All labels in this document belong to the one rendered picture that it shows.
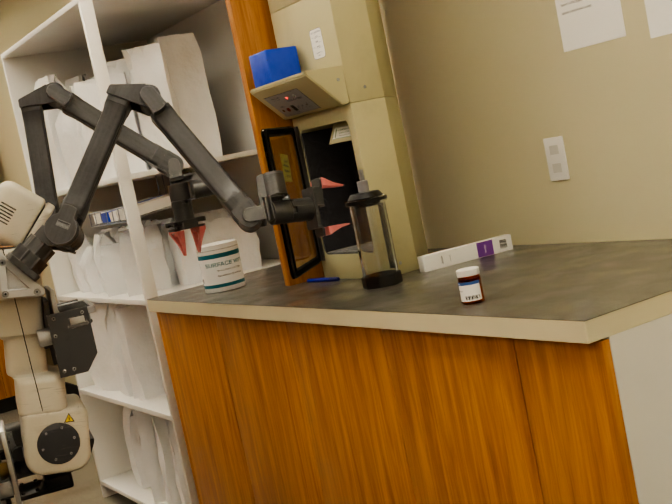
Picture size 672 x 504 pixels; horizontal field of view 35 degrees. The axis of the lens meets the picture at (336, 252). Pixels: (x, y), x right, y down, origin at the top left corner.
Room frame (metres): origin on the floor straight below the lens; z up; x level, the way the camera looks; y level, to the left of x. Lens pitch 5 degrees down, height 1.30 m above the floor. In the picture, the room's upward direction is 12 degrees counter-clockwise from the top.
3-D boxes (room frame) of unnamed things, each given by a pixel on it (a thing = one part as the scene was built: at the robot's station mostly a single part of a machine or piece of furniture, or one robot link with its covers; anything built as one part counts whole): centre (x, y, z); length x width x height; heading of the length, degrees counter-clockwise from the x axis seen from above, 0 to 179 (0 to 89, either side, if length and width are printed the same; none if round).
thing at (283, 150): (2.90, 0.09, 1.19); 0.30 x 0.01 x 0.40; 166
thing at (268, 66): (2.97, 0.06, 1.55); 0.10 x 0.10 x 0.09; 30
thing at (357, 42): (2.98, -0.14, 1.32); 0.32 x 0.25 x 0.77; 30
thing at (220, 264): (3.33, 0.36, 1.01); 0.13 x 0.13 x 0.15
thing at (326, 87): (2.89, 0.02, 1.46); 0.32 x 0.11 x 0.10; 30
